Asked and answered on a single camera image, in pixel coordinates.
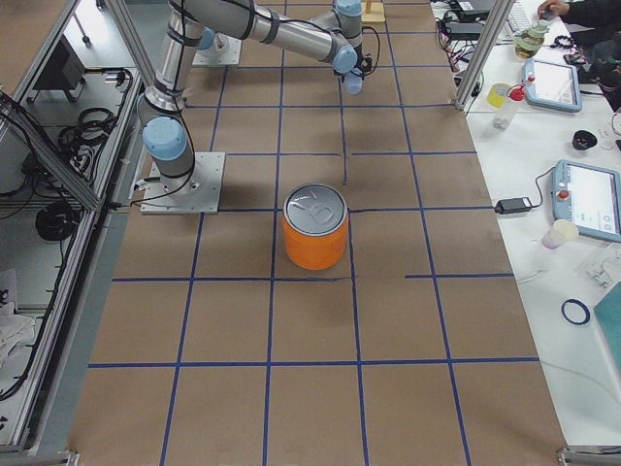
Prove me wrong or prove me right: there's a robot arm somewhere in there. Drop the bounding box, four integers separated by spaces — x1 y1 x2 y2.
137 1 372 195

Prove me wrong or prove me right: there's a right teach pendant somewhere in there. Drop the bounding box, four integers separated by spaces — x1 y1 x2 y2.
551 159 620 243

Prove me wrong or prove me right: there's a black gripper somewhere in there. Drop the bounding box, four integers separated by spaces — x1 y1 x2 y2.
334 55 374 81

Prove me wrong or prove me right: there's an orange can with silver lid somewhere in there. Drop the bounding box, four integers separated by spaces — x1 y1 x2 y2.
282 183 348 271

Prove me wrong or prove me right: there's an aluminium frame post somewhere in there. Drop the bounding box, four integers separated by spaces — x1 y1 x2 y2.
453 0 513 111

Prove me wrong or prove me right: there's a red capped squeeze bottle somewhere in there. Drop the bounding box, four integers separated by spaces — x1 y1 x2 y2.
492 83 526 130

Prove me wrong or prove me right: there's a blue tape ring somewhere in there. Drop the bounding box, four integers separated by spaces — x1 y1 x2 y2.
561 299 592 326

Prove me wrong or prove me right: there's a yellow tape roll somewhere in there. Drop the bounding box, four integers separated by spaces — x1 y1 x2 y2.
486 83 512 109

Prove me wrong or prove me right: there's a paper cup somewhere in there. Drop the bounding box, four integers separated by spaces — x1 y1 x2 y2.
541 219 579 250

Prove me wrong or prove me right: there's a teach pendant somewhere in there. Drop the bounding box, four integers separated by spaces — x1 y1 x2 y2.
523 58 582 113
551 159 620 243

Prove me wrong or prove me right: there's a wooden cup rack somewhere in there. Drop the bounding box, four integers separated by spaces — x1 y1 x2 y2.
361 0 385 24

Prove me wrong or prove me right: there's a black power adapter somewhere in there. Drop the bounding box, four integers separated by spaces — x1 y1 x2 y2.
494 197 534 215

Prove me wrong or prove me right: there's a left teach pendant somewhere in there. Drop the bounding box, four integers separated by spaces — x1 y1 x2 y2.
523 58 582 113

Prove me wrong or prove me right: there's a light blue plastic cup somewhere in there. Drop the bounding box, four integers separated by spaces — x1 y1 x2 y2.
343 74 364 95

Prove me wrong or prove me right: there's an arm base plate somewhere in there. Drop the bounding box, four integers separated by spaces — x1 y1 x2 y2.
192 33 242 67
140 151 225 215

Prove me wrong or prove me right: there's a black bowl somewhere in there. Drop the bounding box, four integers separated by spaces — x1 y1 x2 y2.
572 129 598 151

